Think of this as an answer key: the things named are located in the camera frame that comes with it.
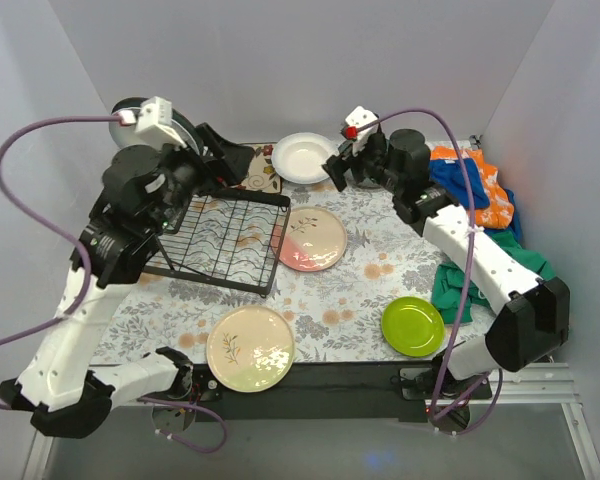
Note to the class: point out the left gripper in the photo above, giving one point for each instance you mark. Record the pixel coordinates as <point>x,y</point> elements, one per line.
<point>203,151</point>

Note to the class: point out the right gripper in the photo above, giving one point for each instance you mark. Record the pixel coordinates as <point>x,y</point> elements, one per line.
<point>350,163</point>

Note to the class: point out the large dark teal plate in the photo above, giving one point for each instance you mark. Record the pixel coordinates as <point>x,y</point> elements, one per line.
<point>186,130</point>

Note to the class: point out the black wire dish rack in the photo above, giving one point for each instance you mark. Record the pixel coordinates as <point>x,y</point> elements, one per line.
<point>231,239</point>

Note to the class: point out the cream green plate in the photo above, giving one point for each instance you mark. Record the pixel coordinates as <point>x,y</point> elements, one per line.
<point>251,349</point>

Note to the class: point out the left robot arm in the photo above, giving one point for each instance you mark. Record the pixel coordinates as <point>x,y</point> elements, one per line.
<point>145,188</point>

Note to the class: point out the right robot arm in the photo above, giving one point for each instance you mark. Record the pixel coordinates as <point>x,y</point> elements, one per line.
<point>532,313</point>

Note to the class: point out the square floral plate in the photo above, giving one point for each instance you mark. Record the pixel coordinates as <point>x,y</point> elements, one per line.
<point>262,175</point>

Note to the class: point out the pink cream plate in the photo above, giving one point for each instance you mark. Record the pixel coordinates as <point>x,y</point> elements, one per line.
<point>315,240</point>

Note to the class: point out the blue folded cloth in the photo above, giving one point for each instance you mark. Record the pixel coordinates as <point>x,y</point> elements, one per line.
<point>448,173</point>

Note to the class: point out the orange floral cloth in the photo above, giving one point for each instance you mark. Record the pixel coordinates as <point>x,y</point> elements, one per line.
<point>499,215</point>

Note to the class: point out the green jacket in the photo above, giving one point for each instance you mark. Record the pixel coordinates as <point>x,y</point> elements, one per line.
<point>449,278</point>

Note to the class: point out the lime green plate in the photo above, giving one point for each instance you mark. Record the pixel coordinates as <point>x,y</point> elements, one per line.
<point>413,327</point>

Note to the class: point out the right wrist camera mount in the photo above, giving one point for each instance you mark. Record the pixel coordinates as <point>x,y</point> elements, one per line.
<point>358,126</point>

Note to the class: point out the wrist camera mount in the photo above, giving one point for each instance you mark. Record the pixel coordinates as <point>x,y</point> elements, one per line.
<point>152,123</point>
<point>358,126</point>

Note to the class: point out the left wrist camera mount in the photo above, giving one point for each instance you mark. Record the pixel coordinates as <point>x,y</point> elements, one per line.
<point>152,123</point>

